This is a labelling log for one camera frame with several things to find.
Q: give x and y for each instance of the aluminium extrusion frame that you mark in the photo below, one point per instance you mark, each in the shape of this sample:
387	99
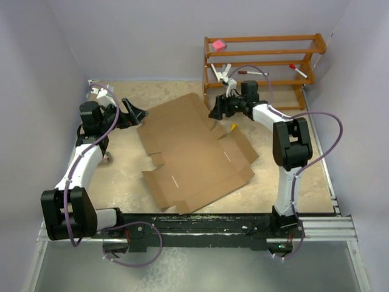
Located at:
325	258

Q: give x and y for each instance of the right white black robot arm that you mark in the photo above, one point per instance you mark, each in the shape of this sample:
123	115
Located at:
291	144

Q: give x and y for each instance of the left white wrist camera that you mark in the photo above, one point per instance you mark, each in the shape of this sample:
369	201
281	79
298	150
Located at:
103	96

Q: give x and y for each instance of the brown-capped white marker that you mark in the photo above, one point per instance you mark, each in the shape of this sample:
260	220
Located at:
243	72

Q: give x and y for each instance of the white clamp tool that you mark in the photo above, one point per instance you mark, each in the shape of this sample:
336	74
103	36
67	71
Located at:
222	75

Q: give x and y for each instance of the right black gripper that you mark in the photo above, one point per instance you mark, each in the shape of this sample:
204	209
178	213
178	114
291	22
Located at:
222	107

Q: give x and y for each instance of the brown cardboard box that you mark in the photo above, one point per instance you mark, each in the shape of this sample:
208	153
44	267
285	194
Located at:
197	161

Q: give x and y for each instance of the red-capped white marker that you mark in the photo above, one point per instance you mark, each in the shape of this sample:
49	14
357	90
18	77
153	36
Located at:
301	73

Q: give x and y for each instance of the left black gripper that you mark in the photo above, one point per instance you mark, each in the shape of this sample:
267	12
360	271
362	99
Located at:
126	119

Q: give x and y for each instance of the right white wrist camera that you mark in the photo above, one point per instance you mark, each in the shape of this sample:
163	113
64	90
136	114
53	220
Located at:
230	84

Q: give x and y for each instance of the yellow toy block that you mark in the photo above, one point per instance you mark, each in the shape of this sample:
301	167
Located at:
233	126

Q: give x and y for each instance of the pink eraser block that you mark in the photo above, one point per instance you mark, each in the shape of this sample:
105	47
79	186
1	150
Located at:
219	45

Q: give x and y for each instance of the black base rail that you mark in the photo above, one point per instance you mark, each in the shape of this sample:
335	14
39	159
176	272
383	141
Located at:
257	232

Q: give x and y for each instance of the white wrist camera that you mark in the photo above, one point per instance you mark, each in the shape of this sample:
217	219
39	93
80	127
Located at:
230	84
103	96

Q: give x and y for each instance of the small pink green object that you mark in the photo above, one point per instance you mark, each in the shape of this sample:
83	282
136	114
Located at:
108	157

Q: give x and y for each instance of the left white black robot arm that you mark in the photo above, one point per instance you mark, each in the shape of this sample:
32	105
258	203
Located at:
67	209

